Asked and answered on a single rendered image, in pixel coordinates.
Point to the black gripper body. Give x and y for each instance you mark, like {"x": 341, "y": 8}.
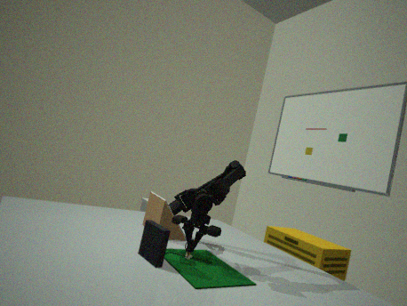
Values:
{"x": 197, "y": 218}

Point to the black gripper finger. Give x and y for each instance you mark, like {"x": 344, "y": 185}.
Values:
{"x": 188, "y": 233}
{"x": 199, "y": 235}

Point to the black square cooling fan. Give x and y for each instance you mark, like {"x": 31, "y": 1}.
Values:
{"x": 153, "y": 243}

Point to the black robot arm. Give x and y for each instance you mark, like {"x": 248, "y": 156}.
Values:
{"x": 204, "y": 196}

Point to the green circuit board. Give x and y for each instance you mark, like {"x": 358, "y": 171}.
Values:
{"x": 201, "y": 269}

